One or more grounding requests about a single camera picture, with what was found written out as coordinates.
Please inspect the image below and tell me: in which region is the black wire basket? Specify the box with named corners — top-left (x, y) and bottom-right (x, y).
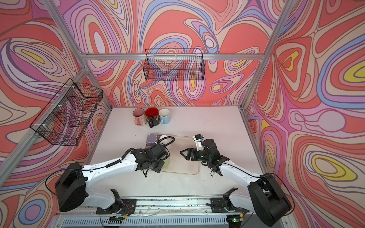
top-left (143, 48), bottom-right (205, 82)
top-left (29, 79), bottom-right (104, 146)

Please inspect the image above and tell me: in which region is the purple mug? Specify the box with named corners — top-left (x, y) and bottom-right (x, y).
top-left (145, 134), bottom-right (158, 147)

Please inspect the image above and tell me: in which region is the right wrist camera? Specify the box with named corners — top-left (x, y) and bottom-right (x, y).
top-left (193, 134), bottom-right (204, 151)

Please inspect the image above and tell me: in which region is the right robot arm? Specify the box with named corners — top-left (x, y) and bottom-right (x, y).
top-left (180, 139), bottom-right (294, 227)

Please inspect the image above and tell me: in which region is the black wire basket back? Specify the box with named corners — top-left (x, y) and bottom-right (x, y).
top-left (143, 48), bottom-right (205, 82)

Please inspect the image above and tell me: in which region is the light blue mug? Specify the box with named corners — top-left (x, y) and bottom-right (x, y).
top-left (159, 108), bottom-right (171, 124)

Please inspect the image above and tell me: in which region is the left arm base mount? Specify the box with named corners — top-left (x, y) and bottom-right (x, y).
top-left (96, 198), bottom-right (137, 215)

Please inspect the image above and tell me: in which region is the beige plastic tray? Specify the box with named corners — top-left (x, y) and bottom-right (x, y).
top-left (161, 135), bottom-right (200, 175)

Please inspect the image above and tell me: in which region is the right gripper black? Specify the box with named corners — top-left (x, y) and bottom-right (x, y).
top-left (181, 148), bottom-right (212, 162)

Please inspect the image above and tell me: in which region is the green mug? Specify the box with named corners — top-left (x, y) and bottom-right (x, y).
top-left (163, 157), bottom-right (171, 169)

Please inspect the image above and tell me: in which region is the aluminium front rail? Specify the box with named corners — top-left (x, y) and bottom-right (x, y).
top-left (57, 195), bottom-right (240, 216)

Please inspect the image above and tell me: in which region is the pink mug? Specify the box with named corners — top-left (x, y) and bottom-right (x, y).
top-left (132, 108), bottom-right (146, 126)

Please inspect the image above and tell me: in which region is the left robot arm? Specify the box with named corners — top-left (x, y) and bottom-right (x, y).
top-left (55, 136), bottom-right (175, 214)

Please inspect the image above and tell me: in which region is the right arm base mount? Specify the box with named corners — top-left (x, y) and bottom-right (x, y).
top-left (206, 197), bottom-right (249, 214)

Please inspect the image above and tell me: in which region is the black wire basket left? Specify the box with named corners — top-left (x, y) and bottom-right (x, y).
top-left (29, 79), bottom-right (104, 146)

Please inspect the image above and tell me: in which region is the black skull mug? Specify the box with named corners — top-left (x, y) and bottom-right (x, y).
top-left (145, 107), bottom-right (161, 128)

